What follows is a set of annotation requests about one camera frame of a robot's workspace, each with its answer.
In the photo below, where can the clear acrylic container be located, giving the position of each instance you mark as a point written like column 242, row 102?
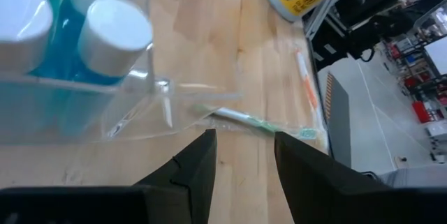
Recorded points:
column 139, row 119

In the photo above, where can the orange toothbrush in clear wrapper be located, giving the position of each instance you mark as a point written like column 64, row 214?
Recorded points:
column 309, row 91

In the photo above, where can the black aluminium table frame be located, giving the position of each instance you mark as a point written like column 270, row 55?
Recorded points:
column 324, row 56

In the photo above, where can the red box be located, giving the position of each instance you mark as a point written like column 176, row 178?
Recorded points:
column 422, row 112

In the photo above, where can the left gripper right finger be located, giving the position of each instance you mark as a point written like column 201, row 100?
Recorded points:
column 331, row 199

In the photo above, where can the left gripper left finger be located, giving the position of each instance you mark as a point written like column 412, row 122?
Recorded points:
column 167, row 203

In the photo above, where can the green toothbrush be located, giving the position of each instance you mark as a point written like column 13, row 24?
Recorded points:
column 241, row 115

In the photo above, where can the grey panel orange stripes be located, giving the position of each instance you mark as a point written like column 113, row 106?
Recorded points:
column 340, row 130

